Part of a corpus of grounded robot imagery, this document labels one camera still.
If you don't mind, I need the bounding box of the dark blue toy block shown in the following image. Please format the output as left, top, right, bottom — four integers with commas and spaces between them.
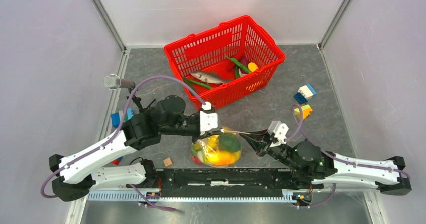
294, 93, 308, 105

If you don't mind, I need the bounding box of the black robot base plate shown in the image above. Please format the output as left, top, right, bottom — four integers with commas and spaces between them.
136, 168, 323, 198

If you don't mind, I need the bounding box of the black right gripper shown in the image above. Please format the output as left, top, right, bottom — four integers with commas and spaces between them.
238, 128, 300, 171

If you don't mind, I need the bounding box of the blue green white block stack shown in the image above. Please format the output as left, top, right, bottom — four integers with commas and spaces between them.
110, 108, 135, 128

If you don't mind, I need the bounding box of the yellow toy lemon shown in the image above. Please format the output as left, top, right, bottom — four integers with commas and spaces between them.
247, 62, 259, 72

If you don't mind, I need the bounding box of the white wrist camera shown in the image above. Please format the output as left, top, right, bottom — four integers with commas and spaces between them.
199, 101, 220, 135
267, 121, 289, 148

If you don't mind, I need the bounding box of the orange yellow toy mango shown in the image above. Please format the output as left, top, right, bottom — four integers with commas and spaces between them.
206, 150, 241, 166

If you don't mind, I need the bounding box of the grey toy fish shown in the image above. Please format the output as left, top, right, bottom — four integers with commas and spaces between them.
190, 71, 231, 85

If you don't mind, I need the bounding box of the small wooden cube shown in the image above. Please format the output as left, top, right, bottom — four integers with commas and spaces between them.
163, 158, 173, 168

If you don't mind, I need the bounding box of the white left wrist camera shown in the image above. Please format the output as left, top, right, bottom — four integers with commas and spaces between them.
199, 101, 220, 135

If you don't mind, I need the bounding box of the white blue toy block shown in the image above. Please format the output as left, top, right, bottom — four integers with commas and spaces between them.
298, 84, 317, 100

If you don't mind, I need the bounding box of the green toy avocado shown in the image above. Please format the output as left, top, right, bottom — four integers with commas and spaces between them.
218, 133, 241, 153

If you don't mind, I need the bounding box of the clear zip top bag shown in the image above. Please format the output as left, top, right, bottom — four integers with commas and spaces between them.
190, 127, 243, 168

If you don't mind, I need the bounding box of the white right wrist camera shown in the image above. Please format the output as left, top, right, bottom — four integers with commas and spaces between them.
267, 121, 289, 148

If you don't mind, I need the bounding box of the long green toy chili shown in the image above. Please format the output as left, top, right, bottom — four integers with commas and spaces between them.
189, 80, 212, 90

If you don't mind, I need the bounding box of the dark green toy cucumber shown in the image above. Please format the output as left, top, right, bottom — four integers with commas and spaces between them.
182, 77, 196, 92

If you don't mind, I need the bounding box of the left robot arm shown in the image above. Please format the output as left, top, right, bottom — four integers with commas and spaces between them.
49, 95, 222, 202

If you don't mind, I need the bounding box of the red plastic basket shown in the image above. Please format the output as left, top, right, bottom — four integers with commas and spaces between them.
164, 15, 286, 109

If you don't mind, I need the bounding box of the red blue toy block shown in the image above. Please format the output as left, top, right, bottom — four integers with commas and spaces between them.
111, 157, 122, 166

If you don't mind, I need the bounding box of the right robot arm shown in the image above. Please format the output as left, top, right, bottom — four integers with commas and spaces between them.
241, 130, 412, 196

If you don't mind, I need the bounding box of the silver mesh microphone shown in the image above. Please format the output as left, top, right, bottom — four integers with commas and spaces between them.
103, 74, 136, 90

